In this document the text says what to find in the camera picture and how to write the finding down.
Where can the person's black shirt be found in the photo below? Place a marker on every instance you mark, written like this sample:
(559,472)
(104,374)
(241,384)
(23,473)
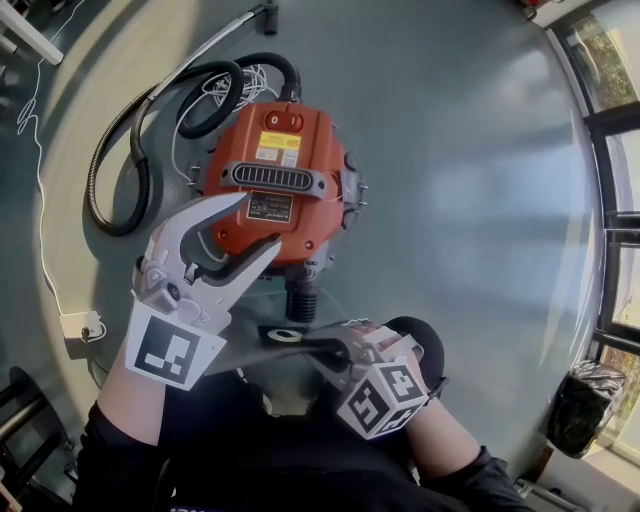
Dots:
(280,450)

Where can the person's right hand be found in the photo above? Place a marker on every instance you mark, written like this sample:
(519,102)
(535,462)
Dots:
(380,337)

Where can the black bin bag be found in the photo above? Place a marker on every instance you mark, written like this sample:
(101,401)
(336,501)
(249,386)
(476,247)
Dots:
(585,410)

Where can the person's left forearm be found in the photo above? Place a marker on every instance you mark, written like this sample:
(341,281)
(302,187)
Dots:
(130,405)

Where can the red vacuum cleaner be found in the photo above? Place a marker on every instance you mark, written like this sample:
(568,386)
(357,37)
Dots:
(280,225)

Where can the black-framed glass doors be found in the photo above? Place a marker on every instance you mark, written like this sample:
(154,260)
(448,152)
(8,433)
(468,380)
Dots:
(600,140)

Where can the person's right forearm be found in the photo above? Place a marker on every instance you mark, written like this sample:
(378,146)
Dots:
(440,440)

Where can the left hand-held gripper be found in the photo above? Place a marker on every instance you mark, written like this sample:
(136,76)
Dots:
(165,350)

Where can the metal wand with black nozzle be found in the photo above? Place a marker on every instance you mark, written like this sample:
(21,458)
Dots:
(271,20)

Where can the white power strip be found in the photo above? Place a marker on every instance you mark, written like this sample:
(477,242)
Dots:
(77,322)

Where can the black round stool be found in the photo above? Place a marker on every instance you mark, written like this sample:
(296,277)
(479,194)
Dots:
(30,425)

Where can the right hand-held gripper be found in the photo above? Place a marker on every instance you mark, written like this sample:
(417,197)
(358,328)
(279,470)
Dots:
(385,400)

